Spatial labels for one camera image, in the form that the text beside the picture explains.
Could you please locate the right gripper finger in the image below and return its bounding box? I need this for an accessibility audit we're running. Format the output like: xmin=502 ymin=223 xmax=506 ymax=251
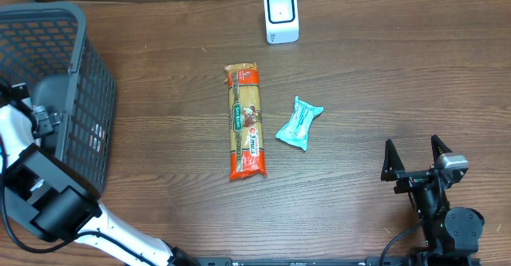
xmin=431 ymin=134 xmax=452 ymax=163
xmin=381 ymin=139 xmax=406 ymax=178

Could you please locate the teal snack packet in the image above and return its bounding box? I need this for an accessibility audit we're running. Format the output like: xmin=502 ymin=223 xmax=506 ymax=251
xmin=275 ymin=96 xmax=324 ymax=151

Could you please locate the orange spaghetti packet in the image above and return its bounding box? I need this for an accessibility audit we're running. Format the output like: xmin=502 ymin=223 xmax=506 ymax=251
xmin=224 ymin=62 xmax=267 ymax=181

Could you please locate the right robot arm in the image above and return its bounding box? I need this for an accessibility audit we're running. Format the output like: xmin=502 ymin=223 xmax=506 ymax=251
xmin=378 ymin=135 xmax=485 ymax=265

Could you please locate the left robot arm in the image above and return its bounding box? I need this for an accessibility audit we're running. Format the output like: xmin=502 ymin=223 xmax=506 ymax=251
xmin=1 ymin=80 xmax=198 ymax=265

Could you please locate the white barcode scanner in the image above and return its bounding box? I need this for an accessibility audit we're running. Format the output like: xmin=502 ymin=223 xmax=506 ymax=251
xmin=263 ymin=0 xmax=299 ymax=45

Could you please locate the grey plastic basket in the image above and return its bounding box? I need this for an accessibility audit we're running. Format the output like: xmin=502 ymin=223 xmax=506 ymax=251
xmin=1 ymin=2 xmax=117 ymax=193

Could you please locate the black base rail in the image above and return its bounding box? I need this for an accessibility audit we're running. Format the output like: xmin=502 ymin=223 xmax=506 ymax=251
xmin=191 ymin=256 xmax=482 ymax=266

